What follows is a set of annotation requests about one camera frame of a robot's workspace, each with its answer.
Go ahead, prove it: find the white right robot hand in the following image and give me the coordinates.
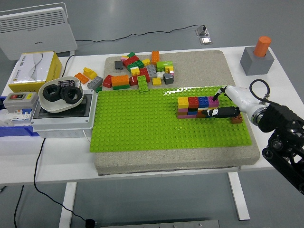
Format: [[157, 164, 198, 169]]
[[205, 85, 262, 119]]

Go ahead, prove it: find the brown toy brick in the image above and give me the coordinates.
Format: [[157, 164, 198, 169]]
[[230, 113, 244, 124]]

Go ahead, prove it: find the blue square toy brick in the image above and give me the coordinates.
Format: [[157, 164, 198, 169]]
[[198, 95, 210, 109]]

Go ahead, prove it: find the red square toy brick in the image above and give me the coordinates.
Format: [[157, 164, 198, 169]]
[[188, 96, 200, 109]]

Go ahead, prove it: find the yellow square toy brick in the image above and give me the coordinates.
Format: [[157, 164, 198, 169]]
[[177, 97, 189, 109]]

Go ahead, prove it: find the lime green large brick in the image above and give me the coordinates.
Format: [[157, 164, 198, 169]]
[[156, 60, 174, 72]]

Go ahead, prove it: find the light grey studded brick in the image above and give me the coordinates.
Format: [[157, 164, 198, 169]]
[[145, 64, 157, 78]]

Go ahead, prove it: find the lime green long brick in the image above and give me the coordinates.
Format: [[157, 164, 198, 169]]
[[136, 75, 149, 93]]

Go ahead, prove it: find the red large toy brick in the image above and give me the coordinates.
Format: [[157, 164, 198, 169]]
[[128, 67, 151, 86]]

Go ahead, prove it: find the green studded baseplate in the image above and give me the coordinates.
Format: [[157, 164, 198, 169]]
[[89, 84, 252, 152]]

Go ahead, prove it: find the green long toy brick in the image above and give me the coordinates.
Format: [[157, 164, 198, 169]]
[[126, 60, 144, 72]]

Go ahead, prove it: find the red long toy brick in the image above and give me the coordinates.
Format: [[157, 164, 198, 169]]
[[122, 56, 140, 68]]

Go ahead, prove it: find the orange long toy brick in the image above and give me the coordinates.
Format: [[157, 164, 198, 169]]
[[111, 75, 130, 87]]

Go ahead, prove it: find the red sloped toy brick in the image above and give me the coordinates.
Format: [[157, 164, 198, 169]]
[[102, 74, 114, 89]]

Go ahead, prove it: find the light grey long brick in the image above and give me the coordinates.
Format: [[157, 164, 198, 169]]
[[86, 76, 104, 90]]

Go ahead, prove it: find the yellow curved toy brick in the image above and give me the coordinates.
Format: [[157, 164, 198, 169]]
[[82, 67, 98, 79]]

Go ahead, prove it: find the orange flat long brick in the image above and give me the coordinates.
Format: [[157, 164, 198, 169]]
[[74, 72, 90, 84]]

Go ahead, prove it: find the grey cube block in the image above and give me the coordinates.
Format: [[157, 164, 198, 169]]
[[239, 45, 275, 76]]

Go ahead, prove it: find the grey-brown mat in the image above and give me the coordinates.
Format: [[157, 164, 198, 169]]
[[94, 49, 260, 176]]

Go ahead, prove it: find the orange cylinder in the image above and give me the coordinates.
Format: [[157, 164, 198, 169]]
[[253, 35, 272, 57]]

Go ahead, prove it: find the open metal floor socket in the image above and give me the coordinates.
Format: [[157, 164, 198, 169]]
[[195, 25, 209, 37]]

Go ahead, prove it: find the white table leg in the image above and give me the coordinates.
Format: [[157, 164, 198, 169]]
[[227, 172, 250, 221], [58, 182, 78, 228]]

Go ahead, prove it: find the small black component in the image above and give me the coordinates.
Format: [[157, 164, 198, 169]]
[[57, 79, 76, 88]]

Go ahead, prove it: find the large black hex nut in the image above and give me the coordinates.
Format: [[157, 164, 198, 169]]
[[59, 87, 83, 105], [43, 84, 64, 103]]

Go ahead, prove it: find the white electrical junction box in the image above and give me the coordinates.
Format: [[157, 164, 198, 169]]
[[30, 89, 98, 139]]

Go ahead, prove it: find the white bowl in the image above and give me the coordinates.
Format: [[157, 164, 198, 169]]
[[38, 76, 84, 114]]

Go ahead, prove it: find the yellow and white tissue box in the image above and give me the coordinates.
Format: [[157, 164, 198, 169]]
[[8, 51, 63, 93]]

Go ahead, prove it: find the white panel heater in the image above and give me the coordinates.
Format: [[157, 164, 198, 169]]
[[0, 2, 78, 61]]

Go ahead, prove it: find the white and blue circuit breaker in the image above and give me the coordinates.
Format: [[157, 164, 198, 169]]
[[10, 108, 33, 125]]

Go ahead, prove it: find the blue plastic bin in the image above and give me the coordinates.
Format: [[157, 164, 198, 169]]
[[0, 96, 40, 138]]

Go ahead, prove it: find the black heater power cable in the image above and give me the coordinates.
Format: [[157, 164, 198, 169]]
[[75, 24, 207, 43]]

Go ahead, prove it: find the black cable on table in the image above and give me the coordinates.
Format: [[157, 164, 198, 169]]
[[60, 55, 76, 77]]

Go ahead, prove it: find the black hanging cable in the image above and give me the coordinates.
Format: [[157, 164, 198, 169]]
[[33, 137, 87, 223]]

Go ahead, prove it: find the grey push-button switch box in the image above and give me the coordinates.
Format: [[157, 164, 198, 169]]
[[2, 91, 39, 113]]

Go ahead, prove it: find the black cable on floor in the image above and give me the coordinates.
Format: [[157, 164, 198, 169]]
[[13, 185, 25, 228]]

